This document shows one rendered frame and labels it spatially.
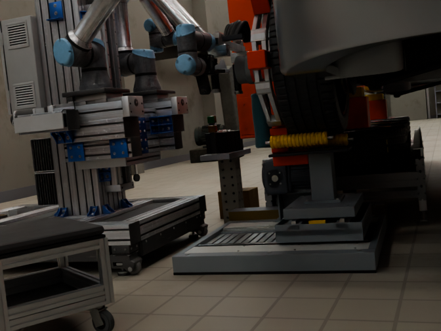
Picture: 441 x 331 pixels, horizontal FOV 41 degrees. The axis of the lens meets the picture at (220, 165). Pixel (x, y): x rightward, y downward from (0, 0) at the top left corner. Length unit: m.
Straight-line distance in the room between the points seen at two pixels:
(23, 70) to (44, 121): 0.48
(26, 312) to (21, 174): 5.26
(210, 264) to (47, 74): 1.29
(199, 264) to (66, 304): 0.78
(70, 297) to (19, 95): 1.50
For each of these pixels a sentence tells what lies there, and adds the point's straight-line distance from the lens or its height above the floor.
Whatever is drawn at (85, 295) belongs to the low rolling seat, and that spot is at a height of 0.14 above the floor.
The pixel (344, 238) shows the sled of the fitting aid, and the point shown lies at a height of 0.10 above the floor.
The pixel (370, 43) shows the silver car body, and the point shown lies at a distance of 1.63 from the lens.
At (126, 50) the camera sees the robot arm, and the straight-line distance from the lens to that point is 3.24.
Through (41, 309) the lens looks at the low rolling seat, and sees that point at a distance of 1.81.
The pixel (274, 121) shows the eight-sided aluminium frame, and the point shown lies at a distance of 2.55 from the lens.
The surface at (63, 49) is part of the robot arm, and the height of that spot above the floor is 0.99.
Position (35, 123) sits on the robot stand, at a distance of 2.72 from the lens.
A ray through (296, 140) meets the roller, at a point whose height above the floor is 0.51.
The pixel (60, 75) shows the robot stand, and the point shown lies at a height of 0.92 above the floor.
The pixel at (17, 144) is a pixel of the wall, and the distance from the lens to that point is 6.99.
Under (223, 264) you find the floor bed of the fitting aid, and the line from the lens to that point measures 2.42.
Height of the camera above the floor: 0.61
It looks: 4 degrees down
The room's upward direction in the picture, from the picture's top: 6 degrees counter-clockwise
